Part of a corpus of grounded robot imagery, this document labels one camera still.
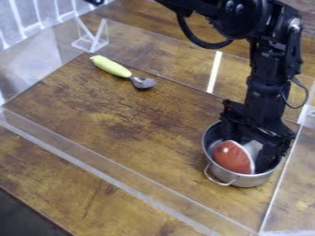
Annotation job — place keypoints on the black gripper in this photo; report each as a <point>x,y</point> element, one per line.
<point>256,120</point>

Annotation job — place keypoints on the red white plush mushroom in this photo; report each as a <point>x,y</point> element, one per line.
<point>236,157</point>

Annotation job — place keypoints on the silver metal pot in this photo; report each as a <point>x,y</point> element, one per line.
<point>218,174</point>

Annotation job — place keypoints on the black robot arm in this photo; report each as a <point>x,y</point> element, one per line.
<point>270,25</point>

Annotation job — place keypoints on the yellow handled spoon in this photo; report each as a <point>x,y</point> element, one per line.
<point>118,70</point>

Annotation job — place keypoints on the clear acrylic enclosure wall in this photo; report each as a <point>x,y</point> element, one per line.
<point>106,157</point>

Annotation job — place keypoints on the clear acrylic triangular bracket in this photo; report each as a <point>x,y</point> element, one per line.
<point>91,42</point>

